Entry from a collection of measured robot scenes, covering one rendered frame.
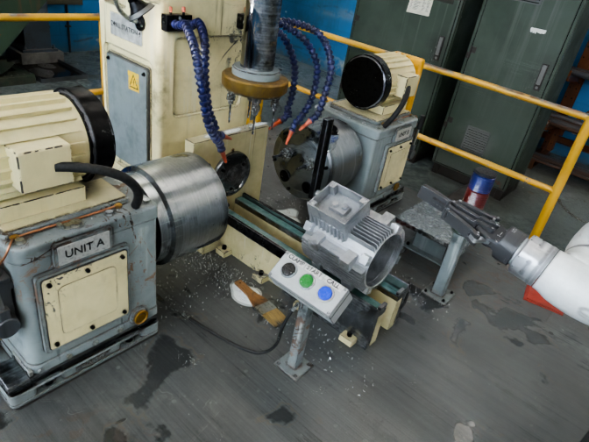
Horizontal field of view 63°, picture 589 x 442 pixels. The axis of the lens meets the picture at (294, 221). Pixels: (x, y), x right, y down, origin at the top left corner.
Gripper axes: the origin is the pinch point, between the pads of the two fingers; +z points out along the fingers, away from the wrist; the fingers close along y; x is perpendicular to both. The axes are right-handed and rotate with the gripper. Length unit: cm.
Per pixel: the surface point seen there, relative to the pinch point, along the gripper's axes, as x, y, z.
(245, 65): -6, 5, 58
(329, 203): 15.7, 2.9, 22.4
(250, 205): 39, -4, 52
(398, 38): 47, -308, 179
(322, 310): 18.3, 30.3, 1.2
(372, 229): 14.7, 2.2, 9.1
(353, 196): 11.9, -0.5, 18.3
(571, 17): -15, -307, 57
